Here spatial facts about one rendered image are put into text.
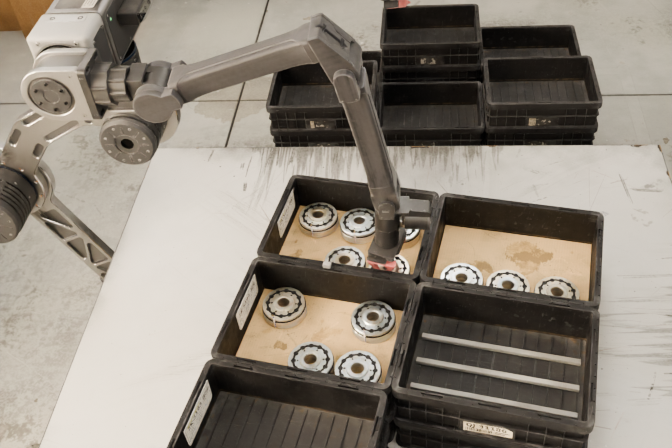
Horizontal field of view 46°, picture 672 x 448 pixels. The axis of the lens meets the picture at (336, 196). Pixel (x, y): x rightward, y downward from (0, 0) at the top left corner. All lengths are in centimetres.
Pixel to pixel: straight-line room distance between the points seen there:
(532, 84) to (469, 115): 27
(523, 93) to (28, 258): 210
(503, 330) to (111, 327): 101
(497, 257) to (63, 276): 193
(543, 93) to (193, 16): 237
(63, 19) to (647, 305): 153
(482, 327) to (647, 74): 250
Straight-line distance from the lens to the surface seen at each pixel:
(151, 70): 162
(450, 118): 316
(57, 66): 164
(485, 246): 204
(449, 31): 347
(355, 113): 155
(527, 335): 188
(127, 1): 184
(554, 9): 461
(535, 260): 202
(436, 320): 189
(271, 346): 187
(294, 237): 209
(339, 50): 145
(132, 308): 221
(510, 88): 314
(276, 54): 147
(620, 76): 413
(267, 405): 179
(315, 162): 250
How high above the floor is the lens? 232
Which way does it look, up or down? 43 degrees down
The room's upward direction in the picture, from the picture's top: 6 degrees counter-clockwise
